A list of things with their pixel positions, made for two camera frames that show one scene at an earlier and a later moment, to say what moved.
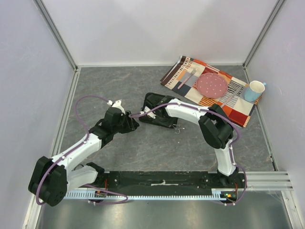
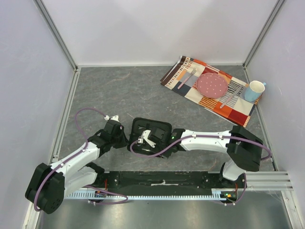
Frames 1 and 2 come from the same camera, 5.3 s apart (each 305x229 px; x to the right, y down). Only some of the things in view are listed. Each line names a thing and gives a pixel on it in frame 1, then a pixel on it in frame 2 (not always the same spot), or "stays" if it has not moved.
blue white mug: (254, 90) stays
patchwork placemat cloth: (192, 81) stays
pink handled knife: (237, 90) stays
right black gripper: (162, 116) -> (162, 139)
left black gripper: (131, 125) -> (124, 141)
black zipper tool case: (152, 100) -> (139, 142)
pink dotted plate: (212, 85) stays
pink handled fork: (192, 72) stays
